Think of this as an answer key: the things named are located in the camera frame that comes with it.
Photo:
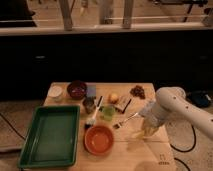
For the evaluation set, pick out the small yellow fruit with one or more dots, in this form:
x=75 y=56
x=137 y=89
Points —
x=113 y=98

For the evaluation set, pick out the white handled brush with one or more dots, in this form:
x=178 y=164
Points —
x=91 y=120

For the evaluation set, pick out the dark red bowl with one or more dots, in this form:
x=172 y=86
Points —
x=77 y=89

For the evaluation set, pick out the black marker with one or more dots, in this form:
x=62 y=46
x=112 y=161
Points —
x=99 y=101

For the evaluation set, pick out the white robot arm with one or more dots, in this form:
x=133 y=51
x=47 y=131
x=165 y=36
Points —
x=173 y=99

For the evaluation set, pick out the metal cup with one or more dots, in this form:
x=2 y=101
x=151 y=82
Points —
x=89 y=105

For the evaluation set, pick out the orange bowl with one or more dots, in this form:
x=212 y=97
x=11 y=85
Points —
x=98 y=140

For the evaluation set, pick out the green plastic tray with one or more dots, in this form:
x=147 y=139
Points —
x=52 y=137

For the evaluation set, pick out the yellow banana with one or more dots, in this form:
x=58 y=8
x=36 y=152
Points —
x=138 y=134

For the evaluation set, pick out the green cup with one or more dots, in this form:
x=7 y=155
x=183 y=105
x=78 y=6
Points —
x=107 y=113

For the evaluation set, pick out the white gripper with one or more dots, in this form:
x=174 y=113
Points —
x=155 y=116

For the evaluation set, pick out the small white cup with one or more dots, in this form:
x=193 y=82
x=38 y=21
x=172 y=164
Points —
x=55 y=93

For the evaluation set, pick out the brown grape bunch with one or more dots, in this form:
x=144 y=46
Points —
x=138 y=91

